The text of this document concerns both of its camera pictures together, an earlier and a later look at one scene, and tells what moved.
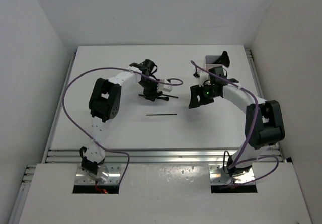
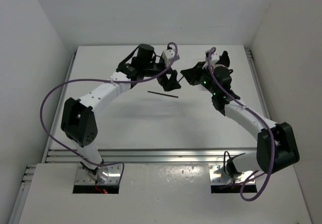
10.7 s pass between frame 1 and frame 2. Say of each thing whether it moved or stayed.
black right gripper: moved
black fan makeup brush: stayed
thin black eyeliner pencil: moved
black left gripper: moved
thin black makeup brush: stayed
